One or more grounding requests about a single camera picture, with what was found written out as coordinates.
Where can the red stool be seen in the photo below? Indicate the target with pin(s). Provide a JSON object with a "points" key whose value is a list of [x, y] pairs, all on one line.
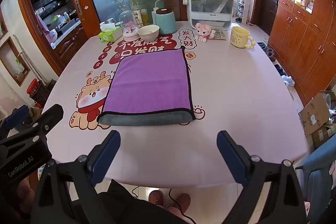
{"points": [[34, 86]]}

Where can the person's left hand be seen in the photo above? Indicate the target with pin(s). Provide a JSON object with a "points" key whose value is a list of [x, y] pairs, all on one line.
{"points": [[25, 193]]}

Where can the person's dark trousers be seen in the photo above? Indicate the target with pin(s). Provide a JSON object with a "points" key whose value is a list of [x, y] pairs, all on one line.
{"points": [[136, 209]]}

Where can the person's pink right slipper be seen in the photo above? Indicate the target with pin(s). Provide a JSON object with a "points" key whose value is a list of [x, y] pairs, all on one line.
{"points": [[183, 201]]}

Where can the person's pink slipper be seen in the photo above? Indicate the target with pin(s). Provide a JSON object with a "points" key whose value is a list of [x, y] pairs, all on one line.
{"points": [[156, 198], [183, 201]]}

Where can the purple and grey towel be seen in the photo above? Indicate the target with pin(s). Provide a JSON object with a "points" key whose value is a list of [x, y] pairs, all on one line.
{"points": [[149, 82]]}

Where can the pink printed tablecloth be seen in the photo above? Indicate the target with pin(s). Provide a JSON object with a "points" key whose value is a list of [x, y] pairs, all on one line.
{"points": [[236, 98]]}

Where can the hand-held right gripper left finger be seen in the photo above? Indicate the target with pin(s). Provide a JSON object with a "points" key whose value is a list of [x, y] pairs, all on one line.
{"points": [[105, 154]]}

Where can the clear labelled bottle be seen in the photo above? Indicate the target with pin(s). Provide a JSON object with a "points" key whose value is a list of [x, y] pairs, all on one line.
{"points": [[136, 14]]}

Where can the printed cardboard box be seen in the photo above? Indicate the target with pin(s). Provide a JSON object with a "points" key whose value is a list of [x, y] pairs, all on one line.
{"points": [[321, 136]]}

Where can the white shoe rack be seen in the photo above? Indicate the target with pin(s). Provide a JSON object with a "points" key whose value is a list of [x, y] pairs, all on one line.
{"points": [[245, 3]]}

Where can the blue chair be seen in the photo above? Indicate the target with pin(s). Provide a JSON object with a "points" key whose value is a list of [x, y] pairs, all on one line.
{"points": [[319, 174]]}

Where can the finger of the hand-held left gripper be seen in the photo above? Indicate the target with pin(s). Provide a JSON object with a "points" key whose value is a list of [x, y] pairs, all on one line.
{"points": [[48, 116], [17, 113]]}

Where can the white shoes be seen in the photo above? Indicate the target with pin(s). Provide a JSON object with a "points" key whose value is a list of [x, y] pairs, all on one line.
{"points": [[288, 80]]}

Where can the white countertop appliance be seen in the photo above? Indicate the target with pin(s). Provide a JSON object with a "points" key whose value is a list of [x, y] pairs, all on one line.
{"points": [[210, 14]]}

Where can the yellow oil bottle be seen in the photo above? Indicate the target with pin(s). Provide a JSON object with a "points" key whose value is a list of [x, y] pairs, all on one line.
{"points": [[144, 18]]}

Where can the pink plush toy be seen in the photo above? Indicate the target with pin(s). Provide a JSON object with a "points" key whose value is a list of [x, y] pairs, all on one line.
{"points": [[203, 32]]}

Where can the grey shoes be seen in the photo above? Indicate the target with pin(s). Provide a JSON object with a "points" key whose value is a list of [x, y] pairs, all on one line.
{"points": [[269, 54]]}

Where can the yellow mug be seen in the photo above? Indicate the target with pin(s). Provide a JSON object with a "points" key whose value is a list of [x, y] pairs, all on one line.
{"points": [[239, 37]]}

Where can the white plastic jug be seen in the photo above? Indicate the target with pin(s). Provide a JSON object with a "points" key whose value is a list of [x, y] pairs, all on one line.
{"points": [[157, 7]]}

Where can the open cardboard box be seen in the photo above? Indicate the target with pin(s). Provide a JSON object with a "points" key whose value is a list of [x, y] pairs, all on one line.
{"points": [[315, 111]]}

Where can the person's pink left slipper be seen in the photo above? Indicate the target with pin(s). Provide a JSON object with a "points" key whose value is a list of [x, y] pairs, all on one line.
{"points": [[156, 198]]}

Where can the wooden wall cabinet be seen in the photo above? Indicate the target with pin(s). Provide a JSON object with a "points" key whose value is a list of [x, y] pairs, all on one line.
{"points": [[309, 37]]}

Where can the teal container with brown lid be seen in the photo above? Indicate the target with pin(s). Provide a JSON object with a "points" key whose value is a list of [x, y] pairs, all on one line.
{"points": [[166, 22]]}

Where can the silver blister pack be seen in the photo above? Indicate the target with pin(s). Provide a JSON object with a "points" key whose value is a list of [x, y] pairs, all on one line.
{"points": [[219, 35]]}

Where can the green tissue box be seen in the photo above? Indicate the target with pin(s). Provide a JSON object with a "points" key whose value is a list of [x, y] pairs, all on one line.
{"points": [[109, 35]]}

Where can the glass dome with pink figure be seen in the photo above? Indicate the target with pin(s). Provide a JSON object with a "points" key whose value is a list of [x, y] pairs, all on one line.
{"points": [[129, 26]]}

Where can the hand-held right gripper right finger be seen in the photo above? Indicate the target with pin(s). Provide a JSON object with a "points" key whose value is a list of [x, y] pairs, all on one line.
{"points": [[231, 155]]}

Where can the white bowl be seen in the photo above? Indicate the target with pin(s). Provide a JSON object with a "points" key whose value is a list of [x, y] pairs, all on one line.
{"points": [[148, 32]]}

